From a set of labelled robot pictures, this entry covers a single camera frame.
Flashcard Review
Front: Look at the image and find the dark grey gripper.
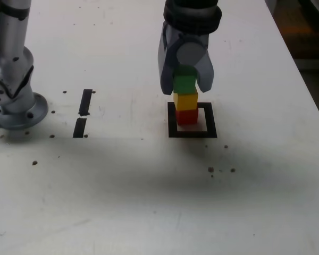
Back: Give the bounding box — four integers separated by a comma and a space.
157, 22, 215, 95

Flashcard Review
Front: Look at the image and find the black tape square outline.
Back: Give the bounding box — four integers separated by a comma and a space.
167, 102, 218, 139

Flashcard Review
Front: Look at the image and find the yellow cube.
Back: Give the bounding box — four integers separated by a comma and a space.
173, 92, 199, 111

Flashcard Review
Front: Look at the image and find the black tape strip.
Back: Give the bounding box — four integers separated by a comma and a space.
72, 89, 93, 139

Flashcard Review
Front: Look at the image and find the red cube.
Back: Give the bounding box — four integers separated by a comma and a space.
175, 108, 199, 125

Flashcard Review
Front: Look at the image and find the green cube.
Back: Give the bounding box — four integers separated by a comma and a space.
173, 66, 198, 94

